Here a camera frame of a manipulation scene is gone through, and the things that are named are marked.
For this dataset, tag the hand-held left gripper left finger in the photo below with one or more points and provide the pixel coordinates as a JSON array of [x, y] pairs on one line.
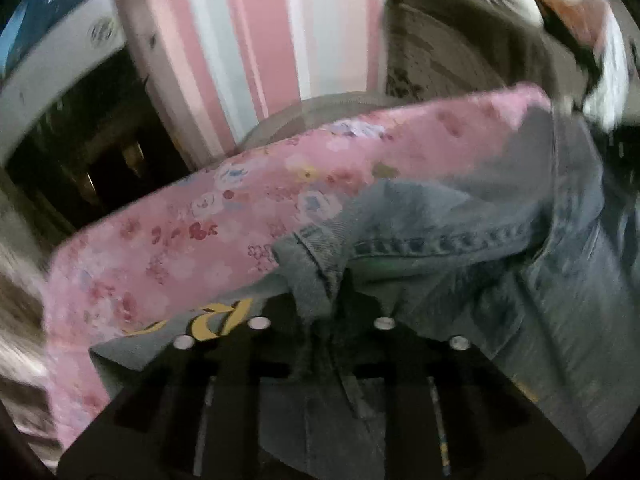
[[235, 360]]

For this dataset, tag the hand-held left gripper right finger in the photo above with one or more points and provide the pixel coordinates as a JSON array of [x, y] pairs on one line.
[[400, 360]]

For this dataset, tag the pink floral bed sheet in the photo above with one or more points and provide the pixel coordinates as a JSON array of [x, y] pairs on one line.
[[200, 230]]

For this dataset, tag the dark cabinet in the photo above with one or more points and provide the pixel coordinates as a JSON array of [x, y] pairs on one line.
[[95, 160]]

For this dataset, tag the patterned lace cover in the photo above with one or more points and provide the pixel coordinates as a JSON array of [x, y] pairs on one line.
[[435, 60]]

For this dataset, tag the grey fuzzy blanket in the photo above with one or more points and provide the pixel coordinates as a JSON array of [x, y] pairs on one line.
[[465, 25]]

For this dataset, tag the black cloth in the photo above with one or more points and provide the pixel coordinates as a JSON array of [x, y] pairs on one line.
[[570, 45]]

